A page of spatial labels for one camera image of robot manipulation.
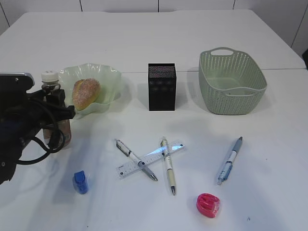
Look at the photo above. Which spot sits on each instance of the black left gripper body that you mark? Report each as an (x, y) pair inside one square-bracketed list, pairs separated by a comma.
[(20, 117)]

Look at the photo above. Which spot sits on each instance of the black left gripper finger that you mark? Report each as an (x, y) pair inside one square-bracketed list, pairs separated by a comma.
[(54, 114), (53, 98)]

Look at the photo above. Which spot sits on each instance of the brown plastic drink bottle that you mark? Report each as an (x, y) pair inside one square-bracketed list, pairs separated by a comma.
[(50, 82)]

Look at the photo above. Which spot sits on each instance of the sugared bread loaf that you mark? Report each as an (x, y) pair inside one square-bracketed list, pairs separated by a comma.
[(85, 92)]

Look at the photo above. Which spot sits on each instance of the blue pencil sharpener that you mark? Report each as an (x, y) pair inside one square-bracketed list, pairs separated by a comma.
[(80, 182)]

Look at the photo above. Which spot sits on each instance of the cream white click pen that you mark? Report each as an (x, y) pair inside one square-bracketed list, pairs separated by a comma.
[(168, 165)]

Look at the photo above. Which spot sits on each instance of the pink pencil sharpener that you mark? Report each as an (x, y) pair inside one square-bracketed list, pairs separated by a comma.
[(207, 204)]

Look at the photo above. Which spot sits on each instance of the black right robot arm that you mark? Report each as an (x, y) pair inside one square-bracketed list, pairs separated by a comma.
[(305, 58)]

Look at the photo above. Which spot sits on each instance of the green wavy glass plate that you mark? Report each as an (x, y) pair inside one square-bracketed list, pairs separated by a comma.
[(108, 78)]

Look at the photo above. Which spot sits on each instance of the white grey click pen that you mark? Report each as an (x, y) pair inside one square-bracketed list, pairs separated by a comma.
[(129, 153)]

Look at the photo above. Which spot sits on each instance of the black mesh pen holder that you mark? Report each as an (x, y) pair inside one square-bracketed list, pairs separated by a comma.
[(162, 81)]

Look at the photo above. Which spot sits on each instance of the green plastic woven basket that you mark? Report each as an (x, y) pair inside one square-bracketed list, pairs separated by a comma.
[(231, 84)]

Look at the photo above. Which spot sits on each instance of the light blue click pen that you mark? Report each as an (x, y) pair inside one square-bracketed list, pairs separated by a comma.
[(224, 173)]

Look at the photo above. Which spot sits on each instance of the clear plastic ruler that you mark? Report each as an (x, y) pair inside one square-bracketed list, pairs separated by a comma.
[(130, 167)]

